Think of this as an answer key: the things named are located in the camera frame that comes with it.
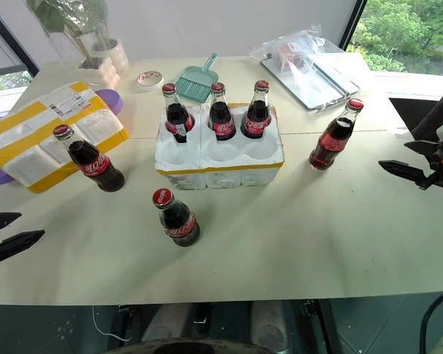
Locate grey flat metal tray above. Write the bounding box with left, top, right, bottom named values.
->
left=260, top=54, right=361, bottom=112

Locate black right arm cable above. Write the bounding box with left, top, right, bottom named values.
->
left=420, top=290, right=443, bottom=354

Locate black table frame leg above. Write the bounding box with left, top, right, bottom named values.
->
left=109, top=303, right=135, bottom=348
left=301, top=298, right=343, bottom=354

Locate yellow-taped white parcel package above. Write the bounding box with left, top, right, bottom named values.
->
left=0, top=81, right=130, bottom=195

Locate thin white cable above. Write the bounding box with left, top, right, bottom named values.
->
left=91, top=303, right=134, bottom=342

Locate teal plastic dustpan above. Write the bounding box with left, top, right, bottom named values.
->
left=174, top=52, right=220, bottom=103

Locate clear plastic bag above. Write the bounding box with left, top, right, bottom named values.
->
left=249, top=23, right=355, bottom=80

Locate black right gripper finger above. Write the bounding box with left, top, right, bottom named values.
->
left=377, top=159, right=435, bottom=191
left=404, top=139, right=443, bottom=164

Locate grey rounded shape under table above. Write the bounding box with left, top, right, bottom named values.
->
left=139, top=301, right=193, bottom=344
left=249, top=300, right=289, bottom=352

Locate small white bowl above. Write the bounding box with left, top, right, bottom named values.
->
left=136, top=70, right=166, bottom=89

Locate red item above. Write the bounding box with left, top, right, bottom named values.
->
left=275, top=41, right=307, bottom=72

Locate green leafy plant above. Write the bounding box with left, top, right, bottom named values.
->
left=24, top=0, right=111, bottom=68

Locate glass cola bottle red cap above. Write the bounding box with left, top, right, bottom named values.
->
left=151, top=187, right=201, bottom=248
left=52, top=124, right=126, bottom=193
left=208, top=82, right=238, bottom=142
left=240, top=80, right=272, bottom=140
left=308, top=98, right=366, bottom=172
left=161, top=83, right=197, bottom=145

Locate purple oval plastic tray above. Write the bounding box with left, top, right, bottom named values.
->
left=0, top=88, right=124, bottom=186

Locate white foam bottle holder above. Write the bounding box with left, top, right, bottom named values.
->
left=154, top=103, right=286, bottom=192

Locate black window frame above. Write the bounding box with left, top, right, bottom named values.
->
left=0, top=6, right=40, bottom=75
left=340, top=0, right=370, bottom=52

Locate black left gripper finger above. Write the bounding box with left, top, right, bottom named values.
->
left=0, top=212, right=23, bottom=235
left=0, top=229, right=46, bottom=268

